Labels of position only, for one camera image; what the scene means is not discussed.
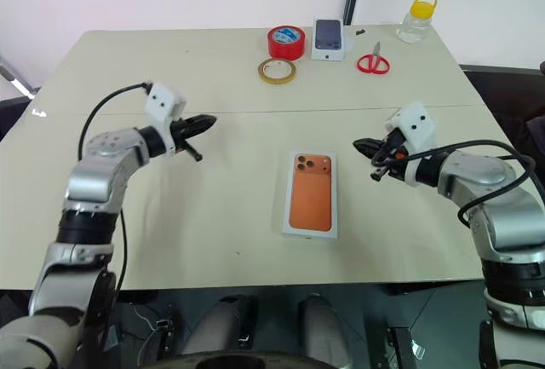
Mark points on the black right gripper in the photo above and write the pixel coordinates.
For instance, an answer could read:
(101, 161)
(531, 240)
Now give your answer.
(394, 151)

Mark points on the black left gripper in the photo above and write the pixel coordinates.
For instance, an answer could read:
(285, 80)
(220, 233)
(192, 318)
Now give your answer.
(181, 136)

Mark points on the white phone box lid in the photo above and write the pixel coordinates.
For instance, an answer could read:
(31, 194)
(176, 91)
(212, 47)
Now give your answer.
(310, 198)

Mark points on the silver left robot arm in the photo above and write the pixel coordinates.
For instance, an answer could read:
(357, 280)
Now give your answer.
(98, 168)

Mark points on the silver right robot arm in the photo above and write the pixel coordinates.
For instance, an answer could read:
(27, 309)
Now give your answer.
(481, 173)

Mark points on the yellow tape roll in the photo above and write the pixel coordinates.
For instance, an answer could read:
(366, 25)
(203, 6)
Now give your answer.
(276, 82)

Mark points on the clear plastic film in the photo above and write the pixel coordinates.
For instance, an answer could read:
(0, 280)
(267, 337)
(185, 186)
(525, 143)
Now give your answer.
(348, 44)

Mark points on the red tape roll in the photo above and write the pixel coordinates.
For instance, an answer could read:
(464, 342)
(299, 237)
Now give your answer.
(286, 52)

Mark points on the small black object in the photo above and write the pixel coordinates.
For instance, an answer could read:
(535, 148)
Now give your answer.
(360, 31)

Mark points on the clear jar with yellow lid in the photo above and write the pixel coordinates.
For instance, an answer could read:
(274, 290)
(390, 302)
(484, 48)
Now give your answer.
(413, 27)

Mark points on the grey right robot leg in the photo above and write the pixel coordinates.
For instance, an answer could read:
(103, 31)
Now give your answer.
(323, 326)

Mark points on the grey robot leg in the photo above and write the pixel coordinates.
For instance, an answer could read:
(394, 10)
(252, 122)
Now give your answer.
(323, 326)
(217, 326)

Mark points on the grey left robot leg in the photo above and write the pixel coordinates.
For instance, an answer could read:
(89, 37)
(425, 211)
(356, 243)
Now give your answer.
(217, 326)

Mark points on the black table leg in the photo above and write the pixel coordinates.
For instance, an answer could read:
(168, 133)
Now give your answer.
(402, 347)
(166, 343)

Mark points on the grey metal bar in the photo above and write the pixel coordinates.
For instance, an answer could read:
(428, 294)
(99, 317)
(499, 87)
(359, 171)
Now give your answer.
(15, 81)

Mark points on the dark rounded robot torso rim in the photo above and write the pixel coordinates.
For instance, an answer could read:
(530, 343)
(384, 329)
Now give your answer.
(238, 360)

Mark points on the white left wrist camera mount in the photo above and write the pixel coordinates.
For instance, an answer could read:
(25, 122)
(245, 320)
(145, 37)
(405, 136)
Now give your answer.
(164, 102)

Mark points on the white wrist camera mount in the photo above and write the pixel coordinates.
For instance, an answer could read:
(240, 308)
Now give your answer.
(164, 102)
(415, 126)

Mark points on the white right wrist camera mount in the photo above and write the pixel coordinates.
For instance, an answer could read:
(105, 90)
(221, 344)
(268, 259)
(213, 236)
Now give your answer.
(415, 126)

